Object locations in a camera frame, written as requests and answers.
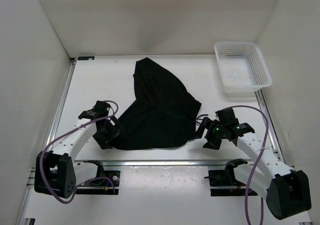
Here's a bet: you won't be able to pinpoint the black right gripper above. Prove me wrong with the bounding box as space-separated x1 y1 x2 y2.
190 116 227 150

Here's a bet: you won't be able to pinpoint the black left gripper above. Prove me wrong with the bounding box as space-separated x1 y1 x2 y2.
93 115 126 149

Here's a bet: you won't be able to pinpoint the black shorts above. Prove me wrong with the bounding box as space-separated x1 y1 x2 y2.
111 57 202 151

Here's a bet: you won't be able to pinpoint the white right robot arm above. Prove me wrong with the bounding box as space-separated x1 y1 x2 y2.
196 117 312 220

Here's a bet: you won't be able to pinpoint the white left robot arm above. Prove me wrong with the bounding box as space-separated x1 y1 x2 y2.
34 110 121 204

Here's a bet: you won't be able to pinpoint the blue corner label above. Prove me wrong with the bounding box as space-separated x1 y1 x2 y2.
77 56 95 61

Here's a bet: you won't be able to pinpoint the white plastic basket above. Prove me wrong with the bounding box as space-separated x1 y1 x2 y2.
214 41 272 97

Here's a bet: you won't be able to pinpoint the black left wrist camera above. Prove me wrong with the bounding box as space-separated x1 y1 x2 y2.
92 100 111 117

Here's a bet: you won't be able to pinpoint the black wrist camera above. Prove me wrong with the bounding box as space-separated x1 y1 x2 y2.
215 108 239 126
92 100 111 117

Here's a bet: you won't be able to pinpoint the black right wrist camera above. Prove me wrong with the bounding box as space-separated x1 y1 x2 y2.
215 108 239 126

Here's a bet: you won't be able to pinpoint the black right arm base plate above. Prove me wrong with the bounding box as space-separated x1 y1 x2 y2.
204 158 248 197

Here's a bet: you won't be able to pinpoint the aluminium table edge rail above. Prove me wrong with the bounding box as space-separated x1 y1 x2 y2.
72 159 283 170

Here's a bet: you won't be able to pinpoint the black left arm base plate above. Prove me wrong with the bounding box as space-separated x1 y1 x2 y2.
74 160 121 196

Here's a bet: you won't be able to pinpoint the left aluminium side rail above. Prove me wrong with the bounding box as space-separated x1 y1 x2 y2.
45 58 77 145

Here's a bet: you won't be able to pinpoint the aluminium side rail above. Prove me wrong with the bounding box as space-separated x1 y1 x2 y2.
45 58 77 145
255 90 285 162

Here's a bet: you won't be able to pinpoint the right aluminium side rail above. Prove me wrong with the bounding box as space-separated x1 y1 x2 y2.
255 90 285 162

